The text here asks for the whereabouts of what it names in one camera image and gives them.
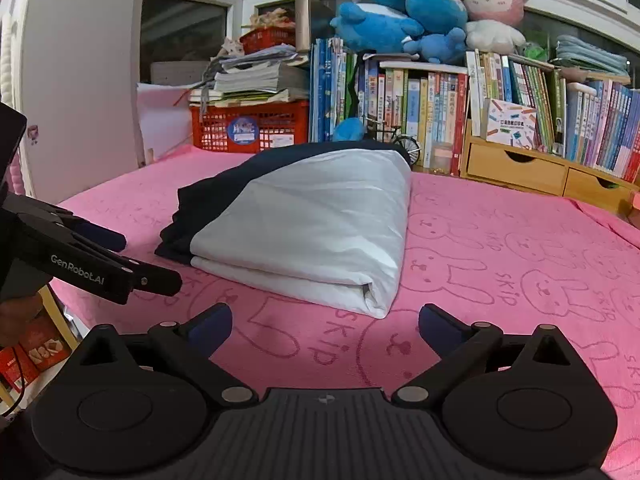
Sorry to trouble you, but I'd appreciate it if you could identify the row of thin blue books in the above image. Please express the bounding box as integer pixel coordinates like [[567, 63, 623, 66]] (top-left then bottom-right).
[[309, 37, 361, 143]]

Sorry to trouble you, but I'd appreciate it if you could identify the navy and white jacket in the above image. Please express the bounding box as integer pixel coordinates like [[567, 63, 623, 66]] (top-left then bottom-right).
[[154, 141, 413, 319]]

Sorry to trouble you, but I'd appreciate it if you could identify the red plastic basket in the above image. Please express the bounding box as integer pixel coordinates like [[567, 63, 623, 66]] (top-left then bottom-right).
[[240, 26, 297, 56]]

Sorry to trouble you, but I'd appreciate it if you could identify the row of pastel spine books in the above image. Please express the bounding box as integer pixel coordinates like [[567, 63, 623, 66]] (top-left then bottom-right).
[[565, 80, 640, 184]]

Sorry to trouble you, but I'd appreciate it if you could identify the clear plastic jar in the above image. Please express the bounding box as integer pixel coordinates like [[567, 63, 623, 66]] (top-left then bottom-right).
[[430, 141, 455, 175]]

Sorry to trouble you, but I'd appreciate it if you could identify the black bicycle model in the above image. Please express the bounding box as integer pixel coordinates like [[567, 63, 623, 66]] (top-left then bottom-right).
[[362, 115, 423, 166]]

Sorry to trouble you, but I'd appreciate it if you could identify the red printed packet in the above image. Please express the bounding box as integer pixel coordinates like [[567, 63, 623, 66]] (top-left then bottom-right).
[[0, 312, 71, 396]]

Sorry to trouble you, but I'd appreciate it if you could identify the blue plush ball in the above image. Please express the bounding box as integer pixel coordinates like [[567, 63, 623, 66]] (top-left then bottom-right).
[[332, 117, 366, 142]]

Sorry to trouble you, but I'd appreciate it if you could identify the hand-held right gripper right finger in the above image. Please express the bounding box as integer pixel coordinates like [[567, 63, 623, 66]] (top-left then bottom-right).
[[392, 302, 576, 406]]

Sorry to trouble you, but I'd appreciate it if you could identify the black cable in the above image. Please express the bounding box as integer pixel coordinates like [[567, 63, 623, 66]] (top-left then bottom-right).
[[0, 345, 27, 417]]

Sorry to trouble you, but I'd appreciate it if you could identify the pink bunny print towel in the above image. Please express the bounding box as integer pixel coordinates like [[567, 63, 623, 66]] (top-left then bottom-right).
[[50, 142, 640, 480]]

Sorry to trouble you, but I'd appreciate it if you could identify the blue cat plush toy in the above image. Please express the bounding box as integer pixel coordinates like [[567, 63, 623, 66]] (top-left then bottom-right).
[[367, 0, 470, 36]]

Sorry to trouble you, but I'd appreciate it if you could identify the red plastic crate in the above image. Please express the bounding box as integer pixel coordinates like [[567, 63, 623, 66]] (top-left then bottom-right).
[[190, 100, 311, 152]]

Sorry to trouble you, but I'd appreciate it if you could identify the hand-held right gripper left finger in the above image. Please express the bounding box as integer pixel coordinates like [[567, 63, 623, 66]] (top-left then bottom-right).
[[67, 302, 258, 406]]

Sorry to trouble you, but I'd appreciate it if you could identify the row of slim upright books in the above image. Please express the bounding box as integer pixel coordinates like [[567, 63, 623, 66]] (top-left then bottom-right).
[[465, 50, 568, 158]]

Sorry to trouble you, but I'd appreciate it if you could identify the white cardboard sheet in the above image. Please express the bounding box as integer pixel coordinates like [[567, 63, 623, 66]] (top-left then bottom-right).
[[136, 82, 193, 166]]

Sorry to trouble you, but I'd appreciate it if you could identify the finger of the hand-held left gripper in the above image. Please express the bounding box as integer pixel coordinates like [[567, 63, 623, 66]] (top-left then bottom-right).
[[5, 195, 126, 253], [107, 256, 183, 298]]

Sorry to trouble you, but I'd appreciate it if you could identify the grey gridded board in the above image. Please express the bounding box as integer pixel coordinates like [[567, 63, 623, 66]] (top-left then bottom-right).
[[150, 61, 211, 83]]

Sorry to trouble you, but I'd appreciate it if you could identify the row of thick storybooks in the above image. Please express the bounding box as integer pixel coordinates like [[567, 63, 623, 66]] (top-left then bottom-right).
[[357, 60, 471, 171]]

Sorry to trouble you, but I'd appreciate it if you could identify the white colourful print box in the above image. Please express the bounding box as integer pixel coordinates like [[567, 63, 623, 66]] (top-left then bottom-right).
[[482, 97, 538, 148]]

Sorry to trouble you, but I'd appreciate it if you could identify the black strap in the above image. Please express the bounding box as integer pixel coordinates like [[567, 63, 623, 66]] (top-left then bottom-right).
[[350, 52, 376, 121]]

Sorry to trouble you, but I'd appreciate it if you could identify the person's left hand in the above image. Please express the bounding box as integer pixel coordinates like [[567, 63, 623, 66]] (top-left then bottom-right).
[[0, 294, 45, 348]]

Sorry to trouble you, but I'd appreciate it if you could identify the beige cardboard tube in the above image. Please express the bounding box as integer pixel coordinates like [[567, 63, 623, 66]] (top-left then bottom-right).
[[295, 0, 313, 53]]

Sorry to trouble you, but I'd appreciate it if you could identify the stack of pale blue booklets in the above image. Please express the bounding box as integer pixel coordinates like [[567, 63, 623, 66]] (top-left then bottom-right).
[[555, 35, 631, 78]]

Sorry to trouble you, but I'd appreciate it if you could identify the stack of paper workbooks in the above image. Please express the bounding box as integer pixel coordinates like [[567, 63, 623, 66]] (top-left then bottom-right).
[[189, 44, 311, 108]]

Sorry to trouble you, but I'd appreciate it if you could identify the wooden drawer organizer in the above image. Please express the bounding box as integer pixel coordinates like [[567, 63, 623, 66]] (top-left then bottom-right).
[[460, 119, 636, 216]]

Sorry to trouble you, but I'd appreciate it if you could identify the pink white bunny plush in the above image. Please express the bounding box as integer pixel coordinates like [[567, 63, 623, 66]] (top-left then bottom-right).
[[462, 0, 532, 55]]

